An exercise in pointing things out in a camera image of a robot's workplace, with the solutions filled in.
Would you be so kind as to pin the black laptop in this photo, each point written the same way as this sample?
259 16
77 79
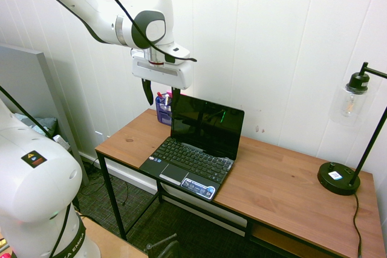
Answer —
196 155

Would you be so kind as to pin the teal cloth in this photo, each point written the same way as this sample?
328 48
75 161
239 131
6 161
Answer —
45 123

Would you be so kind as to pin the black metal clamp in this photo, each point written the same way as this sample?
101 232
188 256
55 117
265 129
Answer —
169 247

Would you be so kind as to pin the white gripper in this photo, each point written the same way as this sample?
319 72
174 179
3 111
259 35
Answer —
169 76

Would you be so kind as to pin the grey sparkly block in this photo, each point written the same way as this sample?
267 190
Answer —
62 142

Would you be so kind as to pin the purple pen holder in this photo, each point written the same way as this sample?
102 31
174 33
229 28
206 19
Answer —
163 116

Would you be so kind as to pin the black desk lamp glass shade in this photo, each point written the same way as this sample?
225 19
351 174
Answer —
338 179

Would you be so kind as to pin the white wall outlet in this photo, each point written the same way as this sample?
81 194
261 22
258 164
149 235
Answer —
99 135

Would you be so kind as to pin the red capped marker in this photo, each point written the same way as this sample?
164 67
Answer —
158 94

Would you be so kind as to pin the grey panel board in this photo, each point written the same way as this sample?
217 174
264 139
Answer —
27 82

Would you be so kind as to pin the wooden desk black metal frame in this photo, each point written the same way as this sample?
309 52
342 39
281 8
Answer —
287 185

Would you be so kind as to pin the white marker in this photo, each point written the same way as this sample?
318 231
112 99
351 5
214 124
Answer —
166 99

